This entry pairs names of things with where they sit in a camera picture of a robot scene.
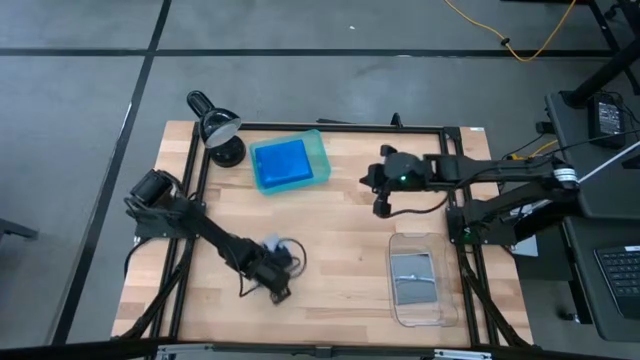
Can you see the black desk leg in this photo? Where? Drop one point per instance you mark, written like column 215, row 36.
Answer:
column 600, row 80

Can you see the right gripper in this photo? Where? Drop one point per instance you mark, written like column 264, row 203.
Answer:
column 407, row 170

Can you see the blue jewel case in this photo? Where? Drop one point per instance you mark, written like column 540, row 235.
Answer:
column 300, row 182
column 282, row 162

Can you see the black power adapter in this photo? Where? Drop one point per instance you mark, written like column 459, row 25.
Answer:
column 606, row 120

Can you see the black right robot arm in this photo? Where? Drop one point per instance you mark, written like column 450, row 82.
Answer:
column 500, row 172

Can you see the open clear jewel case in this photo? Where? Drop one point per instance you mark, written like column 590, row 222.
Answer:
column 325, row 126

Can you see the white paper sheet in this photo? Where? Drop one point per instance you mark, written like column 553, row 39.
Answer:
column 526, row 246

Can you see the black crossbar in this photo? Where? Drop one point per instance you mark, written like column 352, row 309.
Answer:
column 75, row 350

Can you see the black clamp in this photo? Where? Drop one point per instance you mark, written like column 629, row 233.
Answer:
column 396, row 121

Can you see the dark chair leg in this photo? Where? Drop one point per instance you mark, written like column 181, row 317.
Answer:
column 17, row 229

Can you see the black gooseneck desk lamp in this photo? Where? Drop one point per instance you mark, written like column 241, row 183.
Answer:
column 220, row 127

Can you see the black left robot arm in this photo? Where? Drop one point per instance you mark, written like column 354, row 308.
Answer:
column 210, row 232

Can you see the white rod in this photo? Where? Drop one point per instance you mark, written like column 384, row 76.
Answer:
column 610, row 160

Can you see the silver aluminium extrusion post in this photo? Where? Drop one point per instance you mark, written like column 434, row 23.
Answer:
column 462, row 355

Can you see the translucent teal plastic tray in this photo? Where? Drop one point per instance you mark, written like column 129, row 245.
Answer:
column 320, row 150

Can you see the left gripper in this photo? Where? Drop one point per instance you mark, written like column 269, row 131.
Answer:
column 267, row 270

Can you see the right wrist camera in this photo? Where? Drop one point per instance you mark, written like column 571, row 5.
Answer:
column 382, row 206

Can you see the dark grey desk top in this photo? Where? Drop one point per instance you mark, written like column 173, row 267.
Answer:
column 585, row 300
column 575, row 125

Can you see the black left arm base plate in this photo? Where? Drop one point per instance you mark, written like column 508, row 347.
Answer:
column 145, row 232

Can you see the black keyboard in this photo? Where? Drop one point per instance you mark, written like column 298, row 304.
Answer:
column 622, row 280

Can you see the clear plastic tray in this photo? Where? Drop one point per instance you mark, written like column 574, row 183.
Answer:
column 447, row 280

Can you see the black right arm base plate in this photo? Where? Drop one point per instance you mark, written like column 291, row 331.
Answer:
column 456, row 239

